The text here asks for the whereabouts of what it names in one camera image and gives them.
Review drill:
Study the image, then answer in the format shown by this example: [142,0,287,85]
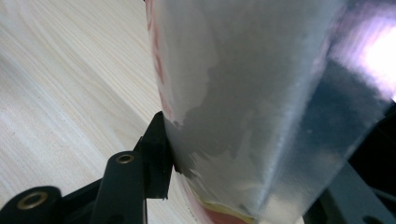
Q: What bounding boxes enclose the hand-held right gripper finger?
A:
[134,110,175,201]

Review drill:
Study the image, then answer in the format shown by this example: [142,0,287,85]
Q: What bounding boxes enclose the red and white sugar bag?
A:
[144,0,396,224]

